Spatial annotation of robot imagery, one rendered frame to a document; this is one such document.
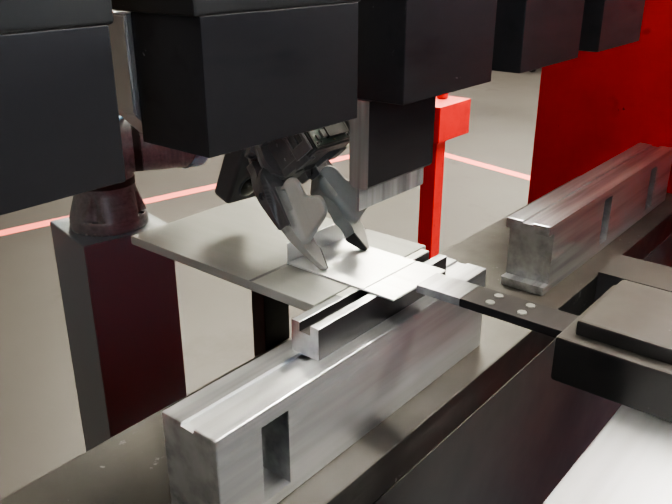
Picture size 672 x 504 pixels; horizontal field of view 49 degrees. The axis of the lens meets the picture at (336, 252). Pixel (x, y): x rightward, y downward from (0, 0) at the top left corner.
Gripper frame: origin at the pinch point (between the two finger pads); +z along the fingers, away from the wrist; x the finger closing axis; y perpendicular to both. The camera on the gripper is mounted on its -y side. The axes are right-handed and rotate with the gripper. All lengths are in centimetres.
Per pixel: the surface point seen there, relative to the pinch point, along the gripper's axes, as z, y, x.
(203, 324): -19, -177, 103
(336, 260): 0.8, 0.1, -0.7
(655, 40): -9, 10, 85
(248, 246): -5.4, -7.4, -3.3
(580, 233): 12.0, 2.5, 40.4
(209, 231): -9.5, -12.3, -2.9
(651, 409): 22.5, 23.8, -5.1
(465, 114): -35, -79, 172
